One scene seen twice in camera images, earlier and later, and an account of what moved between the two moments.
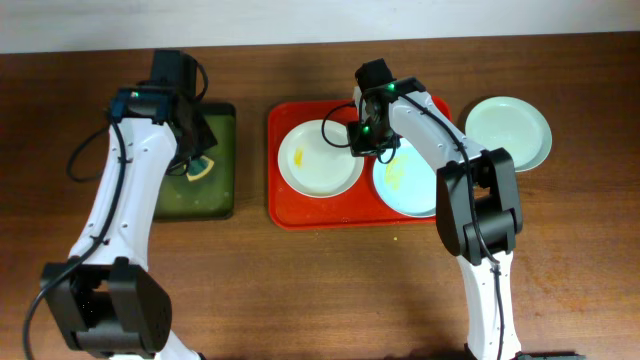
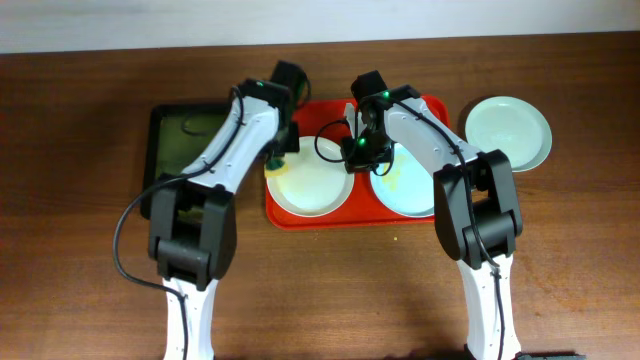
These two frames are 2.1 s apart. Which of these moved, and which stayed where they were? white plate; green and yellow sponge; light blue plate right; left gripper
Moved: green and yellow sponge; left gripper; white plate
Stayed: light blue plate right
